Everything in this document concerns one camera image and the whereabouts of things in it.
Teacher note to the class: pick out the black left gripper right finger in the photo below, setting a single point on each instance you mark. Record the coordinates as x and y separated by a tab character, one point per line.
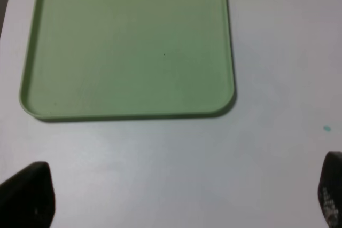
329	189

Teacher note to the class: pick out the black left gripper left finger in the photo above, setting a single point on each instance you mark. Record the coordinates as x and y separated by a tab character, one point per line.
28	197

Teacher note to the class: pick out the green plastic tray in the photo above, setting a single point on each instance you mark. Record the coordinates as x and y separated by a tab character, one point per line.
128	59

